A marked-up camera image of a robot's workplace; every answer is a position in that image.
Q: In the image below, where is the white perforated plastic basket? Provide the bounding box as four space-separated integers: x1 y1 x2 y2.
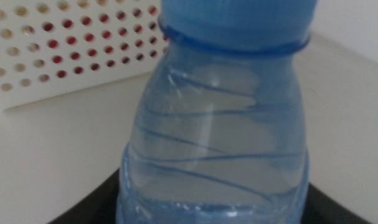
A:
0 0 171 110

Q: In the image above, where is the red cola can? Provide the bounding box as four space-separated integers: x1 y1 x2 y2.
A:
42 6 170 78

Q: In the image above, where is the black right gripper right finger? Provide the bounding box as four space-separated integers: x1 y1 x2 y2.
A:
302 183 373 224

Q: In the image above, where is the clear water bottle blue cap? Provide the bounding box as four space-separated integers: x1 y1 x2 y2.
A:
116 0 319 224

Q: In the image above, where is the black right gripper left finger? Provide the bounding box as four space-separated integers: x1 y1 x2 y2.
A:
48 169 121 224

